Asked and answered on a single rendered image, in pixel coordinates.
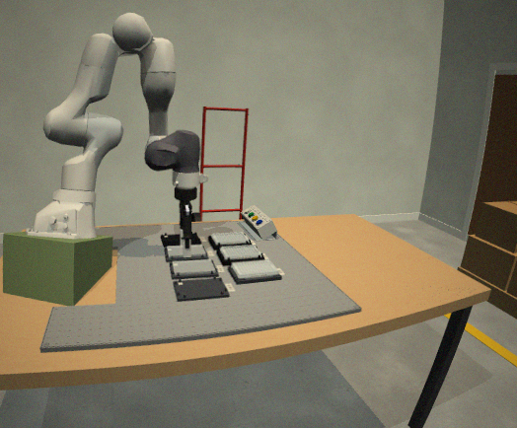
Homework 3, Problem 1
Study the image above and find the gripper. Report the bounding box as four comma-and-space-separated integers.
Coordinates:
175, 187, 197, 257

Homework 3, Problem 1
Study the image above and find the beige button panel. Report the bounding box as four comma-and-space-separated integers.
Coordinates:
240, 205, 277, 241

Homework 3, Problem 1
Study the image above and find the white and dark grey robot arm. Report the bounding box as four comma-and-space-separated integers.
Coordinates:
25, 13, 208, 240

